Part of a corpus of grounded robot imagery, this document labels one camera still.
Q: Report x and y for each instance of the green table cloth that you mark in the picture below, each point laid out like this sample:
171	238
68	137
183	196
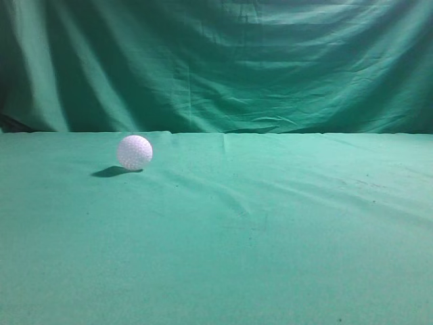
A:
217	229

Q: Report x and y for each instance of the green backdrop cloth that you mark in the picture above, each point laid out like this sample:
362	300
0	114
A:
217	66

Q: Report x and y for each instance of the white dimpled golf ball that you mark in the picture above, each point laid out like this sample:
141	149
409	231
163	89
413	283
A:
134	152

